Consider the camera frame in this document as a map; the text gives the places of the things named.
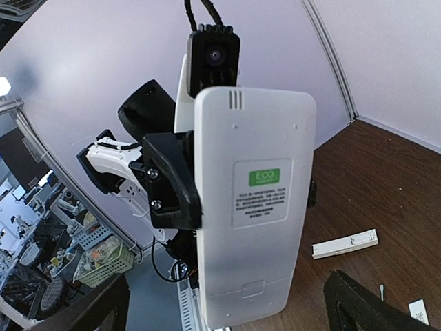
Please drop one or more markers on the white air conditioner remote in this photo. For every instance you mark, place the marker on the white air conditioner remote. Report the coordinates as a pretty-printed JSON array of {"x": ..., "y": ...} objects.
[{"x": 253, "y": 155}]

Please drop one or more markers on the left aluminium frame post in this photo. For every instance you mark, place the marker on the left aluminium frame post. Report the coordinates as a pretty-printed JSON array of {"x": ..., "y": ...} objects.
[{"x": 14, "y": 107}]

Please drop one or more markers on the right aluminium frame post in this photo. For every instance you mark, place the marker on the right aluminium frame post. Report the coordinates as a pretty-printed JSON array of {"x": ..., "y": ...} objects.
[{"x": 387, "y": 54}]

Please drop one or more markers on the slim white remote control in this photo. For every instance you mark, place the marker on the slim white remote control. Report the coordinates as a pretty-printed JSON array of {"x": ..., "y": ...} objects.
[{"x": 345, "y": 245}]

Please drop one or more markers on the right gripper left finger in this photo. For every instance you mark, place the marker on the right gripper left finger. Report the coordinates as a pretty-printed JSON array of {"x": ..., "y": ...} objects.
[{"x": 103, "y": 308}]

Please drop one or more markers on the white battery cover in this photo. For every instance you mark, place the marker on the white battery cover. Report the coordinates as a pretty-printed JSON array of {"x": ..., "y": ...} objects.
[{"x": 418, "y": 311}]

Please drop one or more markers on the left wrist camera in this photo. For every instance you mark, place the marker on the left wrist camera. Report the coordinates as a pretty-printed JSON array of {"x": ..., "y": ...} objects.
[{"x": 211, "y": 59}]

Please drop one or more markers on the aluminium frame post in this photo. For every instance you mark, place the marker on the aluminium frame post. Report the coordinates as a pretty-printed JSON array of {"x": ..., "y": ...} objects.
[
  {"x": 387, "y": 54},
  {"x": 14, "y": 107}
]

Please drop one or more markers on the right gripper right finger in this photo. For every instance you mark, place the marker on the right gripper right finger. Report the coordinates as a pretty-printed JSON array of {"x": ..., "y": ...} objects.
[{"x": 350, "y": 306}]

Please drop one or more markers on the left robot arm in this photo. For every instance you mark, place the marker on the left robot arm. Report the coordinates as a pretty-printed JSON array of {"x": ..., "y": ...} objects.
[{"x": 117, "y": 167}]

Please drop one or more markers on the green plastic basket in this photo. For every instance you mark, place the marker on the green plastic basket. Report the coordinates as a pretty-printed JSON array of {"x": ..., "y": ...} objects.
[{"x": 120, "y": 261}]

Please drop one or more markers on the grey perforated basket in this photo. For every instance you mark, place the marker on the grey perforated basket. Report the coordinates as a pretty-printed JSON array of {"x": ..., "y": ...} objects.
[{"x": 89, "y": 237}]

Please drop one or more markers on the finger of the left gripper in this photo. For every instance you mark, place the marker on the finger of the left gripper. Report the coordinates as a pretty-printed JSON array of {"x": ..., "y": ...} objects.
[
  {"x": 312, "y": 196},
  {"x": 170, "y": 182}
]

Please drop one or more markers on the curved aluminium front rail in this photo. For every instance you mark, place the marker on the curved aluminium front rail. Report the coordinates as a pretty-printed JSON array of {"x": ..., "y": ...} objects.
[{"x": 190, "y": 307}]

